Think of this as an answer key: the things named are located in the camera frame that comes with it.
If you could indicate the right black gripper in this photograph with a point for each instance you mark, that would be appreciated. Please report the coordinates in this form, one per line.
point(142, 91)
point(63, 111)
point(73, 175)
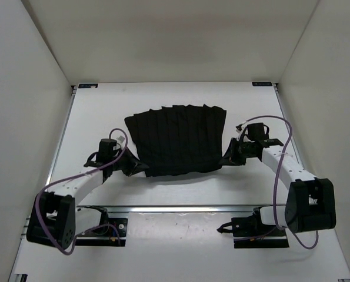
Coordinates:
point(230, 157)

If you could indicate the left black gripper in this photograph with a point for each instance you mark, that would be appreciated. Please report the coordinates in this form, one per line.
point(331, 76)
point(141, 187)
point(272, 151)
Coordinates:
point(133, 160)

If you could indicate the black pleated skirt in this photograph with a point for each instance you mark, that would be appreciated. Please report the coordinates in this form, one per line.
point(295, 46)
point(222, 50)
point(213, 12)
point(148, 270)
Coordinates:
point(179, 139)

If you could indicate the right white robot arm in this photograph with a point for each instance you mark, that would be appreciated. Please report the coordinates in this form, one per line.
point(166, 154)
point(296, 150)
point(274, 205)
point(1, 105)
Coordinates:
point(310, 204)

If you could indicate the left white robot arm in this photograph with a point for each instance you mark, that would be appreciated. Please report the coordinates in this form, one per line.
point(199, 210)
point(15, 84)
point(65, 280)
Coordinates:
point(56, 218)

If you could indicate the right blue corner label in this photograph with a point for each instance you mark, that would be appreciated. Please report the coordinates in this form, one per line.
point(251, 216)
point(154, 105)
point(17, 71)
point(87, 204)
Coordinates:
point(262, 84)

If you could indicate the blue corner label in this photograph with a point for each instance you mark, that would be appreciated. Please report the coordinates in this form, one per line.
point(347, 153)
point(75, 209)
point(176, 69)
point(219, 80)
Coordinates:
point(262, 84)
point(87, 85)

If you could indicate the left blue corner label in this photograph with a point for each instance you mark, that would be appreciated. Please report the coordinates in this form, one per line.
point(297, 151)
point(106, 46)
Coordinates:
point(87, 85)

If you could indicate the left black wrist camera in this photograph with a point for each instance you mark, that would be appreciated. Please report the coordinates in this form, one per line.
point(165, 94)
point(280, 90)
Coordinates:
point(107, 150)

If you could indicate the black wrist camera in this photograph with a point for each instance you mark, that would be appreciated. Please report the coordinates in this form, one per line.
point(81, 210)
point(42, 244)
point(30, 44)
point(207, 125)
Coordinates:
point(257, 131)
point(107, 150)

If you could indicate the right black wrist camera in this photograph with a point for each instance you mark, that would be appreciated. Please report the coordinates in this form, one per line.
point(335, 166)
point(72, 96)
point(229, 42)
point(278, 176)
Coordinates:
point(257, 131)

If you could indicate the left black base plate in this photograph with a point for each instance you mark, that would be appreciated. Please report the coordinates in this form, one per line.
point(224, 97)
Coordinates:
point(116, 229)

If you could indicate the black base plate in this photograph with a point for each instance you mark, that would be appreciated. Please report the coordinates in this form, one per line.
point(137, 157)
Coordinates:
point(250, 233)
point(116, 229)

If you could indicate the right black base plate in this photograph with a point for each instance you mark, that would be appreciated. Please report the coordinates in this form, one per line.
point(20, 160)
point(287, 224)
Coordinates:
point(250, 233)

